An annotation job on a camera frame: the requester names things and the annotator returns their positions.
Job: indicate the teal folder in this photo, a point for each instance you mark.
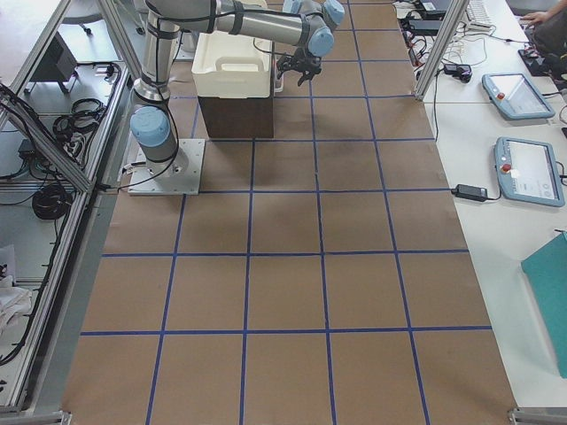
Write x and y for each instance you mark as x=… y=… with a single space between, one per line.
x=546 y=272

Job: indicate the black power adapter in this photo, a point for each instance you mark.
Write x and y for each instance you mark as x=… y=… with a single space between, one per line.
x=473 y=193

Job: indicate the dark wooden drawer box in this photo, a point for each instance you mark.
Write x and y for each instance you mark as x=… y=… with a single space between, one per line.
x=238 y=118

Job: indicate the person hand at desk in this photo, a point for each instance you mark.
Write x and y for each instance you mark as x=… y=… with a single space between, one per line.
x=536 y=18

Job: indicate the blue teach pendant near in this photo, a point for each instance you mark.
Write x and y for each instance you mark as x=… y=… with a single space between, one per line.
x=526 y=171

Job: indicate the blue teach pendant far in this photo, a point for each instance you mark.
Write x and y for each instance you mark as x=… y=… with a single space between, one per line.
x=515 y=97

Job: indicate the white foam tray box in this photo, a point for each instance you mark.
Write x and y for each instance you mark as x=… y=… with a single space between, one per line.
x=232 y=66

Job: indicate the aluminium frame post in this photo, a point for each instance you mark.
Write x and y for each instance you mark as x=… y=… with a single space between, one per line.
x=445 y=35

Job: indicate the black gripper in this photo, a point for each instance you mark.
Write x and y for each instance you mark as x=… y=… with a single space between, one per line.
x=301 y=63

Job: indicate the blue teach pendant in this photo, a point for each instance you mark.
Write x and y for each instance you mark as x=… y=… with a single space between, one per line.
x=526 y=171
x=515 y=97

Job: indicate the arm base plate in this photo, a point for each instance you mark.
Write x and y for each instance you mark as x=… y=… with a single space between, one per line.
x=182 y=177

